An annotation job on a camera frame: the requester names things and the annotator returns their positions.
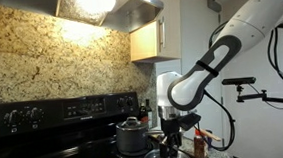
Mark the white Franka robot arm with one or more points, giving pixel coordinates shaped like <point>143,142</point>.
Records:
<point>254,21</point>

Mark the light wooden wall cabinet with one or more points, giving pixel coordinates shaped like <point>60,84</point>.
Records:
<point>144,42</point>

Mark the stainless steel range hood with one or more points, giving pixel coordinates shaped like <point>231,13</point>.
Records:
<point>133,16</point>

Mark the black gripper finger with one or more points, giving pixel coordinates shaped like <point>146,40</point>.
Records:
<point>164,151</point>
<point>177,145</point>

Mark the dark bottle with red label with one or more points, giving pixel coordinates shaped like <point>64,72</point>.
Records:
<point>143,115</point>

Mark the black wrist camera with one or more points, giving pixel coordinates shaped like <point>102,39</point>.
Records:
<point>189,120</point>

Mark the spice jar with red cap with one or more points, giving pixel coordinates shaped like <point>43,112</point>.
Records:
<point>200,148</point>

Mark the black stereo camera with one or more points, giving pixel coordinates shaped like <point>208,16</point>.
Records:
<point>240,81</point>

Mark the glass saucepan lid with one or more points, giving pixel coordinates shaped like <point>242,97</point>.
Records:
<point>131,124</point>

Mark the grey door closer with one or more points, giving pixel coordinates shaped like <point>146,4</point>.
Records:
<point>214,5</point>

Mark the large wooden spoon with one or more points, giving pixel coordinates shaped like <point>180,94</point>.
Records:
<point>212,135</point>

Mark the small dark blue bottle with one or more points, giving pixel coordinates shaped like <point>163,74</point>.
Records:
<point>210,142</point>

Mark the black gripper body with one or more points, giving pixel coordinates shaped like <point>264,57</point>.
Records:
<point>170,128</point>

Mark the dark wine bottle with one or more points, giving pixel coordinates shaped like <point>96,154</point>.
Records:
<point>149,113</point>

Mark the black electric stove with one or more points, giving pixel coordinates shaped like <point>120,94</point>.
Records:
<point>52,142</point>

